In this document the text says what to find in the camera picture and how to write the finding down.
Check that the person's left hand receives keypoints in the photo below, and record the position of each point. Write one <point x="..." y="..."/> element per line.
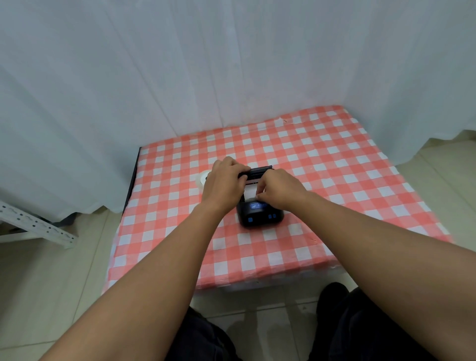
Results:
<point x="220" y="188"/>

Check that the person's right hand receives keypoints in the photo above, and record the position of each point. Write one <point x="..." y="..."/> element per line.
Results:
<point x="283" y="191"/>

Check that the person's left fingers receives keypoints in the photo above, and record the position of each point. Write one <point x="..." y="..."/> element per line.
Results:
<point x="238" y="169"/>

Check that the person's right fingers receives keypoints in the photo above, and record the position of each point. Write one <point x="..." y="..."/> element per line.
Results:
<point x="264" y="184"/>

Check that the black label printer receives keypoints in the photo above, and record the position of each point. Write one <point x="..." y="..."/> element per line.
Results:
<point x="260" y="217"/>

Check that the person's left forearm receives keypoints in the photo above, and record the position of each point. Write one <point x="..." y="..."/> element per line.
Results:
<point x="148" y="286"/>

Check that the person's right forearm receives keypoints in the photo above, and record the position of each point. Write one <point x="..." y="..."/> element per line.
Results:
<point x="379" y="260"/>

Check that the white paper roll in printer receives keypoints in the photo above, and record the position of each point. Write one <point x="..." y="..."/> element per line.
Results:
<point x="251" y="189"/>

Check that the white tape roll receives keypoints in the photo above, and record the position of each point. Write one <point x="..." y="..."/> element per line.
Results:
<point x="200" y="179"/>

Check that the red white checked tablecloth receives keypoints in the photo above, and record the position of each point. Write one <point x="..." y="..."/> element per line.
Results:
<point x="334" y="167"/>

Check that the white curtain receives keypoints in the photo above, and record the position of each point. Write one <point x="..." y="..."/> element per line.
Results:
<point x="223" y="55"/>

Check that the person's black trousers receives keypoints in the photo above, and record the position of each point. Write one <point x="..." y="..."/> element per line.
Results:
<point x="357" y="327"/>

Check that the white metal rack frame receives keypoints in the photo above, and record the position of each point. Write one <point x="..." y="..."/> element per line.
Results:
<point x="35" y="226"/>

